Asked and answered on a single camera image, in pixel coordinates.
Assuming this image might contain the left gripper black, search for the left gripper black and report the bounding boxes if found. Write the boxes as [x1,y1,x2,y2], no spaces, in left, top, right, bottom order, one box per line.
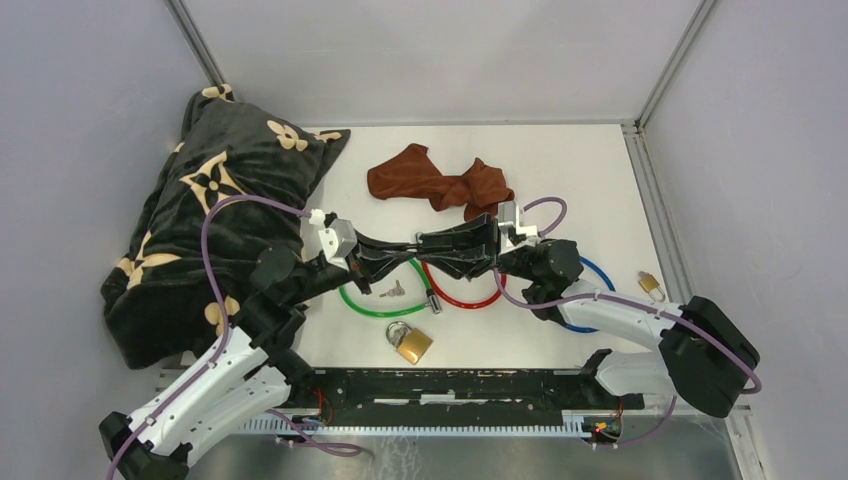
[291,229,419,306]

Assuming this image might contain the brown cloth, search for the brown cloth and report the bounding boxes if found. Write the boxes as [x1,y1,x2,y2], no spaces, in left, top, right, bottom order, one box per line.
[366,143,515,221]

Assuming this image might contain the red cable lock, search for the red cable lock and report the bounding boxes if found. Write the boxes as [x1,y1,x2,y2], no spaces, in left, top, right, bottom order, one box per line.
[415,232,501,310]

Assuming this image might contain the black padlock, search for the black padlock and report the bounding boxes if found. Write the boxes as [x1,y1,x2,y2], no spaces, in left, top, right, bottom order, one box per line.
[407,239,454,263]

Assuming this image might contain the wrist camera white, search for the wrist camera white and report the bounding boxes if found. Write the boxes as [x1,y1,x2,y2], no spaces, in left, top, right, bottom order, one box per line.
[318,214,358,270]
[496,201,541,254]

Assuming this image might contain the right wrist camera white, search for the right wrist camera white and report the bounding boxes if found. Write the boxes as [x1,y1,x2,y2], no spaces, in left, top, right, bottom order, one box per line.
[496,201,541,254]

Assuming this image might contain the green cable lock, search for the green cable lock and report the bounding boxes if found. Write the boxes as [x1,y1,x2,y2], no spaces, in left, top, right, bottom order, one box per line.
[338,260,442,319]

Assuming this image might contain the small brass padlock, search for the small brass padlock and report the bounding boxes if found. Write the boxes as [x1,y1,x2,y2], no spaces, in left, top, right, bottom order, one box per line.
[638,271,668,302]

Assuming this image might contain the green lock keys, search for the green lock keys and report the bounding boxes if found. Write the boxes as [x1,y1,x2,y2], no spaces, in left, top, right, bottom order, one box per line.
[379,280,406,298]

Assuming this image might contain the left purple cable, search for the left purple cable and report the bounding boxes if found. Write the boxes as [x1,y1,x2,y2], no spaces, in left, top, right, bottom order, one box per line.
[104,195,326,480]

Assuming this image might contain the blue cable lock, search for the blue cable lock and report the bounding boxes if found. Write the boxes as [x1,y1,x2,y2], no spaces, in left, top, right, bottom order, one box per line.
[550,256,616,334]

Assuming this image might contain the black floral blanket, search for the black floral blanket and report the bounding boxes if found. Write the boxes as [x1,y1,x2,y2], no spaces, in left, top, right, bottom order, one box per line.
[100,84,351,370]

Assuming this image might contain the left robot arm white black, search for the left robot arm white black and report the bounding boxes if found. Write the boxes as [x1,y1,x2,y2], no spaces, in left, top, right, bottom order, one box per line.
[99,227,416,479]

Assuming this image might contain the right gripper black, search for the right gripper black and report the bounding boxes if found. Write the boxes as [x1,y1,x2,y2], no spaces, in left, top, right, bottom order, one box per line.
[413,216,537,284]

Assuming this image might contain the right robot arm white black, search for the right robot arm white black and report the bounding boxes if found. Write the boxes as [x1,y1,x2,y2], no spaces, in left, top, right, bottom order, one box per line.
[415,214,763,418]

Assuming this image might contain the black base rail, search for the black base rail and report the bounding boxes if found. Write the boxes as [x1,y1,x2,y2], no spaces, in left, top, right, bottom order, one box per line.
[281,368,645,427]

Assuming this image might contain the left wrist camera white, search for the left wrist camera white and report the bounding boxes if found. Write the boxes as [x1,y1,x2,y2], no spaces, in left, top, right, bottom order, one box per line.
[318,214,358,270]

